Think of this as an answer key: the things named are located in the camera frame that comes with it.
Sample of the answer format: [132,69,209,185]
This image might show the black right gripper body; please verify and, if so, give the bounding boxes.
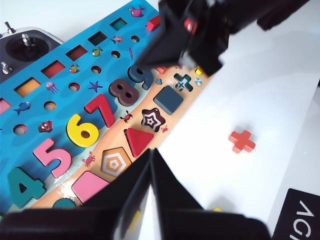
[172,0,252,55]

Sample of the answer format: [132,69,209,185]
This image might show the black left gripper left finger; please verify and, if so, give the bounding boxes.
[0,148,154,240]

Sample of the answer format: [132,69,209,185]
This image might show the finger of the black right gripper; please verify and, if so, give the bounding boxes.
[178,36,226,76]
[135,1,190,70]

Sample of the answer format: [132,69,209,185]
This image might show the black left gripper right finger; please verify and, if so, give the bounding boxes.
[150,148,272,240]

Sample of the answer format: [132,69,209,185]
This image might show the dark blue square block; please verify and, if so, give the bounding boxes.
[152,85,185,116]

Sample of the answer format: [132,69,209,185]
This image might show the teal rounded puzzle piece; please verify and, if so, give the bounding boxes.
[51,198,77,210]

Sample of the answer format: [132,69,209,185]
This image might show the red bar sign piece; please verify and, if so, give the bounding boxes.
[145,14,162,32]

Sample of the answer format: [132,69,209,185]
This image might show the dark blue number nine piece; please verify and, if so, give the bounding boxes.
[127,64,154,91]

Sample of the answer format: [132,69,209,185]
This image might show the pink square puzzle piece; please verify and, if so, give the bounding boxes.
[71,170,111,205]

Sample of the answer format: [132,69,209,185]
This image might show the brown number eight piece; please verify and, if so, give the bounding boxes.
[110,77,140,107]

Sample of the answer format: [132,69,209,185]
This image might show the pink number five piece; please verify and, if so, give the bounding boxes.
[32,137,73,179]

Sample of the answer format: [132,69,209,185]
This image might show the teal number four piece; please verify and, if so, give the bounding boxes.
[6,166,47,209]

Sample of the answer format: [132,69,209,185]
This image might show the black AgileX logo panel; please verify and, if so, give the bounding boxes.
[271,188,320,240]

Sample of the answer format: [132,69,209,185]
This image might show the red number seven piece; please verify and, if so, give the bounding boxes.
[84,93,117,129]

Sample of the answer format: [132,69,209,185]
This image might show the orange cross block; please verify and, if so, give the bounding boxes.
[227,129,257,154]

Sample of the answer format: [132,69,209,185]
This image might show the yellow number six piece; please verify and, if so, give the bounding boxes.
[65,113,100,149]

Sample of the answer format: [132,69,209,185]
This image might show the red triangle puzzle piece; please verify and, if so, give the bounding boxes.
[123,127,155,159]

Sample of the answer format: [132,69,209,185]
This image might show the colourful wooden puzzle board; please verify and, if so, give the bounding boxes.
[0,0,214,218]

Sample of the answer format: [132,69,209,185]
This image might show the grey remote controller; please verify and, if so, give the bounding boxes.
[0,21,63,85]

